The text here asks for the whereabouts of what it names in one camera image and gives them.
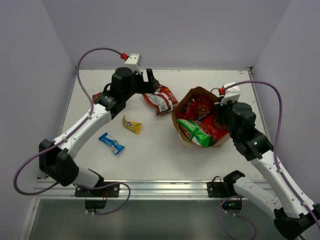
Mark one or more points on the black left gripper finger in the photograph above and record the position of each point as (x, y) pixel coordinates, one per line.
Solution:
(153, 86)
(150, 75)

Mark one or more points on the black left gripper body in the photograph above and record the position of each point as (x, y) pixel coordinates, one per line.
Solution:
(146, 83)

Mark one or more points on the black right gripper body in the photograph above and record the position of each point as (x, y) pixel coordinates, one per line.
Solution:
(224, 112)

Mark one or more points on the dark red white snack bag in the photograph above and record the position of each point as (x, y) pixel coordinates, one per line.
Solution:
(163, 100)

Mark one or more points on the red snack bag with vegetables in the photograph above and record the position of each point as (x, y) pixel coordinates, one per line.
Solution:
(215, 129)

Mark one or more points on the green white Chuba snack bag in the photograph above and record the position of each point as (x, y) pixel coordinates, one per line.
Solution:
(196, 133)

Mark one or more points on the brown paper bag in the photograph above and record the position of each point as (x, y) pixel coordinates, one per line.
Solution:
(193, 93)

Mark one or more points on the yellow M&M's candy packet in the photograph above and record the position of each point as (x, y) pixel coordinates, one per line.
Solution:
(134, 127)

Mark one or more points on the orange Doritos chip bag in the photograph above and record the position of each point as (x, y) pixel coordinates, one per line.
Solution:
(96, 96)

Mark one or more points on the blue white candy bar wrapper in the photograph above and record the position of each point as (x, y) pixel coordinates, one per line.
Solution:
(112, 143)

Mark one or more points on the red candy bag blue label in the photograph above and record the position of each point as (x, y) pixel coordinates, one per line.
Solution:
(196, 108)

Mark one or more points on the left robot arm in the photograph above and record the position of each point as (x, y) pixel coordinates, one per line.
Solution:
(56, 157)

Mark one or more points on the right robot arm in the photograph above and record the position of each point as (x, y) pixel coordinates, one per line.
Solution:
(290, 209)

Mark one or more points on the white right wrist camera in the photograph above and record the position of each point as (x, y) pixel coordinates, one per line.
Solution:
(229, 92)

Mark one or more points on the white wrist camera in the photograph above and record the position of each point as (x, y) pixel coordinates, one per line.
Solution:
(133, 63)
(229, 92)

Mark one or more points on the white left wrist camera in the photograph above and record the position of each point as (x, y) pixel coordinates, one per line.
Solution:
(133, 63)

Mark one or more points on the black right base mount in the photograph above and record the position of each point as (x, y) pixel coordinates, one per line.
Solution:
(217, 188)

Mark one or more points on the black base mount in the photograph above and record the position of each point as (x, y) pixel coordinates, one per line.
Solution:
(96, 200)
(217, 188)

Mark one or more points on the aluminium mounting rail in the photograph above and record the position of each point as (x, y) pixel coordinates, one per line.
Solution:
(146, 190)

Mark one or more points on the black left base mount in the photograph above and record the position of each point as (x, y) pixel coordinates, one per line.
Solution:
(96, 200)

